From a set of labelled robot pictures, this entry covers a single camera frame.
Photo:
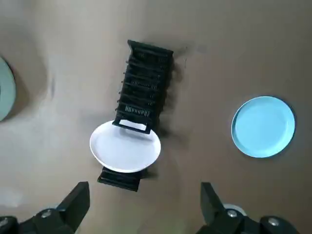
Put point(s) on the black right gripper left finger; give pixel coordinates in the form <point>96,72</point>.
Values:
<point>68,209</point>

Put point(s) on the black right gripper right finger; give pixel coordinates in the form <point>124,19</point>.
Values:
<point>219,214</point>

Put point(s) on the white round plate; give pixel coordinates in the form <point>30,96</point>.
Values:
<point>124,148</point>

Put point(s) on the light blue round plate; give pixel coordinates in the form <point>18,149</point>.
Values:
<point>263,126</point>

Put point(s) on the black slotted dish rack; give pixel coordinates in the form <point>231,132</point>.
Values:
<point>143,80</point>

